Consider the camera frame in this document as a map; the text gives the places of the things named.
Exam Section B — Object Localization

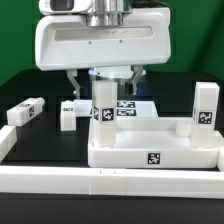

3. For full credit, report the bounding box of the white front fence wall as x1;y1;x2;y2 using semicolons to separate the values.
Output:
0;166;224;199

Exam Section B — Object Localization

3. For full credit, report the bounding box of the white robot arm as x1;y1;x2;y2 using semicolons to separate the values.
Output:
35;0;171;94

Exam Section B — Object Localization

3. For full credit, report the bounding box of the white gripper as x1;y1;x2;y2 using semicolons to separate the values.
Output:
35;7;171;99

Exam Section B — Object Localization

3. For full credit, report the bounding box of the white marker base plate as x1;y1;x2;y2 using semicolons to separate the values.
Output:
74;100;158;118

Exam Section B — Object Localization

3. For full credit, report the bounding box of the white left fence wall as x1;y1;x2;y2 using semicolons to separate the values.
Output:
0;125;17;163

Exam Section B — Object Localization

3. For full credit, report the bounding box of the white desk top tray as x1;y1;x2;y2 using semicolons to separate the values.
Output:
88;117;224;169

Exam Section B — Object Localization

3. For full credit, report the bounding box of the white fence wall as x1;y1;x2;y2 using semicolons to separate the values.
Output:
0;166;224;199
217;147;224;172
0;125;17;163

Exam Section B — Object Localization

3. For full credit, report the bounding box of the white right fence wall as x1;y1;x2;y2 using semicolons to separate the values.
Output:
217;147;224;172

